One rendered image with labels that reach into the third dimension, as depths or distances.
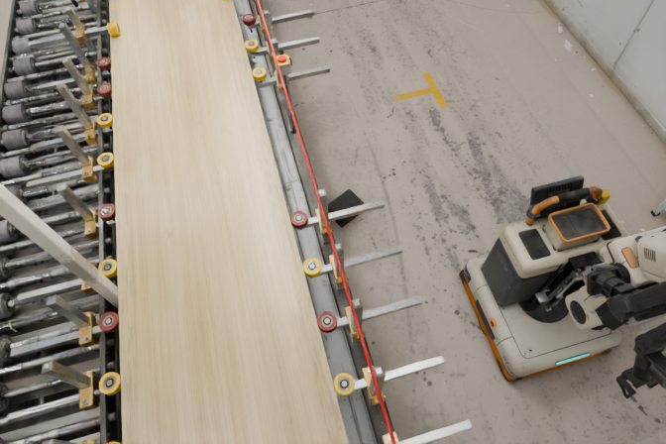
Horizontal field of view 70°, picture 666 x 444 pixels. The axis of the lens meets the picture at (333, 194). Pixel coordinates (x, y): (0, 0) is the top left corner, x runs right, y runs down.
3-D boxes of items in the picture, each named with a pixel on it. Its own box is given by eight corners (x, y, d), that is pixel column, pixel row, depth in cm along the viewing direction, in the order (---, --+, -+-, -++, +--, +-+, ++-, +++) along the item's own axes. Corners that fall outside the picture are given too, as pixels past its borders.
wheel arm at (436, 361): (440, 356, 195) (442, 354, 192) (443, 365, 193) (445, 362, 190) (338, 387, 190) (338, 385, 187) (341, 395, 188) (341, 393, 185)
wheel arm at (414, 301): (419, 297, 206) (420, 294, 202) (421, 305, 204) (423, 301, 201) (322, 325, 201) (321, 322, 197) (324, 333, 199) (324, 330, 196)
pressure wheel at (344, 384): (345, 404, 185) (345, 399, 175) (330, 389, 188) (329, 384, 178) (359, 388, 188) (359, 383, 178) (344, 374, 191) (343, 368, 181)
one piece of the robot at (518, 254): (472, 275, 278) (512, 200, 208) (557, 252, 284) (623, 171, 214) (498, 330, 260) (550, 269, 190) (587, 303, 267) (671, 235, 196)
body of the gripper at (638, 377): (661, 379, 160) (666, 365, 156) (636, 389, 158) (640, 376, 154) (645, 365, 165) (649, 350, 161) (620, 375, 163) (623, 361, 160)
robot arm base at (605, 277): (617, 265, 168) (587, 274, 167) (635, 276, 161) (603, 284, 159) (616, 285, 171) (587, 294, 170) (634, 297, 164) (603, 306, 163)
